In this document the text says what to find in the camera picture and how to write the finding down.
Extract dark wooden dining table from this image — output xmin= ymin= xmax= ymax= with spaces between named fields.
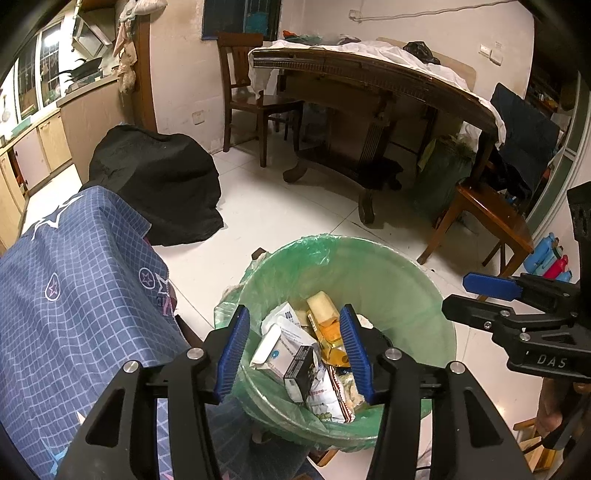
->
xmin=249 ymin=44 xmax=505 ymax=225

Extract white printed wrapper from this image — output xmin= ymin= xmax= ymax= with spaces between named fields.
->
xmin=249 ymin=302 xmax=321 ymax=383

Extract dark wooden chair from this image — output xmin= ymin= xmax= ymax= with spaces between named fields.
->
xmin=216 ymin=32 xmax=304 ymax=168

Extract blue plastic bottles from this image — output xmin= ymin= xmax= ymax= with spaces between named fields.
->
xmin=523 ymin=232 xmax=572 ymax=283

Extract gold foil snack wrapper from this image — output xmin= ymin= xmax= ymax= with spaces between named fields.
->
xmin=307 ymin=310 xmax=349 ymax=368

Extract small wooden stool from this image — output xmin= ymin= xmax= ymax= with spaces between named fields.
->
xmin=417 ymin=184 xmax=534 ymax=277

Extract black white small box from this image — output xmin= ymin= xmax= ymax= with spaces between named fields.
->
xmin=283 ymin=345 xmax=318 ymax=404

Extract kitchen range hood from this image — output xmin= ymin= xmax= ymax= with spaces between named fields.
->
xmin=72 ymin=16 xmax=112 ymax=60

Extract black wok on stove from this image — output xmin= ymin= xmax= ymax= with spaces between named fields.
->
xmin=58 ymin=57 xmax=102 ymax=82

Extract white hanging plastic bag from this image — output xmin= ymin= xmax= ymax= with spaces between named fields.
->
xmin=119 ymin=0 xmax=168 ymax=22

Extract black cloth covered bundle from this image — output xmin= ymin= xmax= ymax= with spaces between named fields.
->
xmin=83 ymin=124 xmax=223 ymax=246

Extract red beige snack bag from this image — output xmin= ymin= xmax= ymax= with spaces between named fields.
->
xmin=305 ymin=365 xmax=356 ymax=424

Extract kitchen counter cabinets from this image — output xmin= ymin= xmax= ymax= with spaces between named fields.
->
xmin=1 ymin=76 xmax=132 ymax=251

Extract blue star patterned tablecloth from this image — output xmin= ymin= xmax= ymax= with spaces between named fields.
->
xmin=0 ymin=185 xmax=320 ymax=480

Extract person right hand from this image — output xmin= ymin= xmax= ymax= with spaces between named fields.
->
xmin=536 ymin=378 xmax=574 ymax=437

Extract green lined trash bin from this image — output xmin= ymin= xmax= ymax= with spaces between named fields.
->
xmin=214 ymin=235 xmax=457 ymax=451

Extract yellow sponge cube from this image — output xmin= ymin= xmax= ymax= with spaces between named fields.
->
xmin=307 ymin=291 xmax=339 ymax=327

